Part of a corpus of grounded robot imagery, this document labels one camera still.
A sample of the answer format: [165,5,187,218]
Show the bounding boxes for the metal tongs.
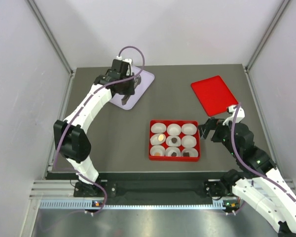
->
[121,76,142,106]

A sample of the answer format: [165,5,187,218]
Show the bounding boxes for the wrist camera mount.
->
[222,104,245,125]
[111,57,133,79]

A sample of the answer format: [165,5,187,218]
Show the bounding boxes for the white paper cup middle-right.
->
[181,135,197,148]

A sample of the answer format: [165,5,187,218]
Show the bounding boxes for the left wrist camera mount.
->
[111,57,133,79]

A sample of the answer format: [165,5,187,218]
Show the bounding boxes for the white paper cup bottom-left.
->
[150,145,165,157]

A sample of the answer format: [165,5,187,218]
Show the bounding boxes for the cream white chocolate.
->
[158,134,165,141]

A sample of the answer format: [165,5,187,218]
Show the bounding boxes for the white paper cup top-right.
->
[181,123,197,135]

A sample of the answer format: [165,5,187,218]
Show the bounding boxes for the lavender plastic tray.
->
[110,70,155,110]

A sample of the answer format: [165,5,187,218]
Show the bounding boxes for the grey slotted cable duct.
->
[39,199,240,210]

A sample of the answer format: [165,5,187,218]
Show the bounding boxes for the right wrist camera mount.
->
[222,104,245,125]

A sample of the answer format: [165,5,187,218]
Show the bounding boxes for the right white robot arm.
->
[198,118,296,237]

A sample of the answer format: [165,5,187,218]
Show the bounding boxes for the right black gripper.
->
[197,116,240,158]

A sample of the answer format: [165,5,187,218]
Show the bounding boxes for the white paper cup middle-left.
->
[150,133,166,146]

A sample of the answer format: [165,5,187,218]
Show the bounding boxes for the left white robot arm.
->
[53,69,143,196]

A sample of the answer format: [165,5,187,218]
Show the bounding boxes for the white paper cup centre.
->
[166,136,181,147]

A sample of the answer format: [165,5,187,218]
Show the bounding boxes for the white paper cup bottom-middle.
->
[165,147,181,158]

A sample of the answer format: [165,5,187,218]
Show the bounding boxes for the white paper cup top-left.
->
[150,122,167,134]

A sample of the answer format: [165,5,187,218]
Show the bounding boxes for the red chocolate box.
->
[148,120,201,162]

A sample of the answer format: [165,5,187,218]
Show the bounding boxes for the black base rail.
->
[74,172,232,203]

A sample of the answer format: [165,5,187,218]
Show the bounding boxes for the red box lid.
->
[191,76,238,117]

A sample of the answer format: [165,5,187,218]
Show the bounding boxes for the white paper cup bottom-right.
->
[182,148,199,158]

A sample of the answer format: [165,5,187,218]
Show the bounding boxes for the white paper cup top-middle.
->
[167,123,182,136]

